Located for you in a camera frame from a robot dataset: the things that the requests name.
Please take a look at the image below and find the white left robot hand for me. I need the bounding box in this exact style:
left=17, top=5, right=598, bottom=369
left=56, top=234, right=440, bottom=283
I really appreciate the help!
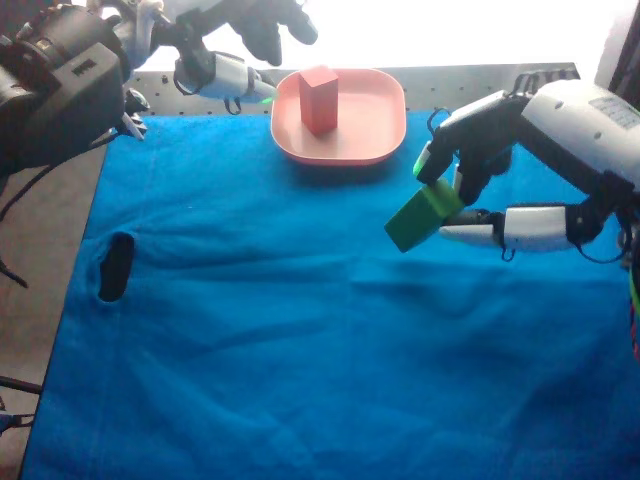
left=159, top=0, right=319, bottom=116

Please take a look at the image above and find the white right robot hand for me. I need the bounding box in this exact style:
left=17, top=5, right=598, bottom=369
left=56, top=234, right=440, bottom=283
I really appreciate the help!
left=413, top=68, right=640, bottom=254

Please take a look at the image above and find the red cube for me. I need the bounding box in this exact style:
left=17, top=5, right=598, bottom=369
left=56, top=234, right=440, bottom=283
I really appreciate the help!
left=298, top=64, right=340, bottom=136

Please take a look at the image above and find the green cube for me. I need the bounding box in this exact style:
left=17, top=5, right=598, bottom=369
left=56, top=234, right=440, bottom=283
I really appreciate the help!
left=383, top=179, right=466, bottom=254

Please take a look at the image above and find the pink square plate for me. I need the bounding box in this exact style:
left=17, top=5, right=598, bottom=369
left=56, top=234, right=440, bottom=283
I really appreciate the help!
left=270, top=67, right=407, bottom=167

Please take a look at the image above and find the blue cloth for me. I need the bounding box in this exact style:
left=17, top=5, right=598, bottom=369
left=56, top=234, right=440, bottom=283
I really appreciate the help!
left=19, top=110, right=640, bottom=480

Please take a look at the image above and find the green cable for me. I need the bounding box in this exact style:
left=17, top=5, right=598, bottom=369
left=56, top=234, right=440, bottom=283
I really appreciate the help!
left=627, top=269, right=640, bottom=361

